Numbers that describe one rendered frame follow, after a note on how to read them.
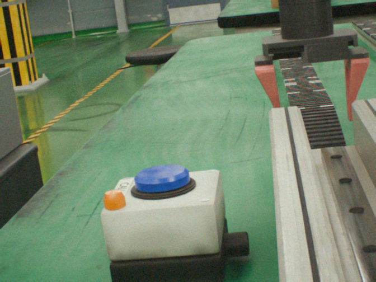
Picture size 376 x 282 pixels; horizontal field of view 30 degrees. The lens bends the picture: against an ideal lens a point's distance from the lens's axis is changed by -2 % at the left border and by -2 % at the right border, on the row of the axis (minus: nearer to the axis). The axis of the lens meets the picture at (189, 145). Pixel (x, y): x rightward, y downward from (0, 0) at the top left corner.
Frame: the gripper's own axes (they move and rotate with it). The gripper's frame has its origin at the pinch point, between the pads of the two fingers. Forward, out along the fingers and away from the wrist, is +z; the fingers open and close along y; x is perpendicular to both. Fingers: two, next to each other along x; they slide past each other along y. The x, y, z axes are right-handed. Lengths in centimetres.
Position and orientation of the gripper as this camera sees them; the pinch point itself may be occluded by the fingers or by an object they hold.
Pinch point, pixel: (315, 116)
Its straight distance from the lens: 81.0
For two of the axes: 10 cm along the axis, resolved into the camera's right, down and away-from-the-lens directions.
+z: 1.3, 9.6, 2.5
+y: 9.9, -1.0, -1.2
